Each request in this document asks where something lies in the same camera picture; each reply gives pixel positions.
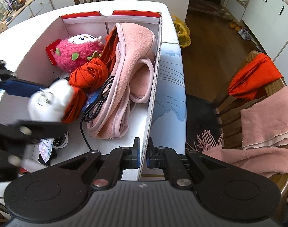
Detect black dotted sock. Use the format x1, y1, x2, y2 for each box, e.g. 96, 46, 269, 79
37, 134, 66, 167

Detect white small plush toy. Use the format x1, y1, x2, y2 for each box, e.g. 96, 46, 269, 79
27, 79, 74, 122

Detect pink plush round toy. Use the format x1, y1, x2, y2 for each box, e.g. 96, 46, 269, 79
45, 34, 104, 73

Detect blue tissue pack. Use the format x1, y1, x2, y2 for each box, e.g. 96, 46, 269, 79
81, 89, 100, 113

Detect black usb cable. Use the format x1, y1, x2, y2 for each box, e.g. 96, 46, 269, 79
80, 76, 115, 152

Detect red knotted cloth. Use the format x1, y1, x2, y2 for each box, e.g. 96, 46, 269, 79
62, 27, 119, 124

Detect pink fleece garment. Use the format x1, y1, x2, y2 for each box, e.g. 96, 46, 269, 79
87, 23, 156, 139

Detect red white shoe box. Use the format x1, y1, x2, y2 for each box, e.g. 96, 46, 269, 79
0, 10, 162, 181

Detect wooden chair near right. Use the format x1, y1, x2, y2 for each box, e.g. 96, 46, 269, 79
201, 51, 288, 195

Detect white low sideboard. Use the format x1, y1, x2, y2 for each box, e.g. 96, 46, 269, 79
0, 0, 54, 33

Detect pink towel on chair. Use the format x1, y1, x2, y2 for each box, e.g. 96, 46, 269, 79
186, 86, 288, 177

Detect yellow plastic bag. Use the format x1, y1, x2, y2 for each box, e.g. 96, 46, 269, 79
171, 15, 191, 48

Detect red cloth on chair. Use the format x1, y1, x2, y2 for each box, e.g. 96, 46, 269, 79
228, 53, 283, 100

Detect white wall cabinet unit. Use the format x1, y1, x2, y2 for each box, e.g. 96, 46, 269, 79
234, 0, 288, 85

